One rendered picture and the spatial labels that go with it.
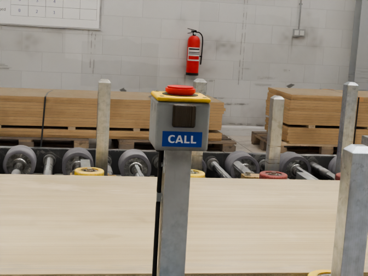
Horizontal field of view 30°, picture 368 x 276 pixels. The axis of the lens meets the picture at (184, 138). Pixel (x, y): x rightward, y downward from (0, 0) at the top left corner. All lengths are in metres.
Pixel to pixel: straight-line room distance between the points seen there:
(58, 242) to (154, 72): 6.87
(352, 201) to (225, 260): 0.34
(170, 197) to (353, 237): 0.27
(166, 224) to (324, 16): 7.78
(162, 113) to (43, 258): 0.45
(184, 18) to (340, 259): 7.22
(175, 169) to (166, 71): 7.23
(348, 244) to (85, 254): 0.48
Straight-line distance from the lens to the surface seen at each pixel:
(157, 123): 0.88
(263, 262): 1.26
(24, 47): 8.01
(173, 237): 0.94
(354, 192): 0.99
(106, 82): 1.98
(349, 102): 2.16
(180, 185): 0.92
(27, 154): 2.42
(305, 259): 1.30
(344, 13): 8.74
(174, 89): 0.89
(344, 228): 1.00
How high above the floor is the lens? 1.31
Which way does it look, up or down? 9 degrees down
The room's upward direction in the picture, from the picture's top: 3 degrees clockwise
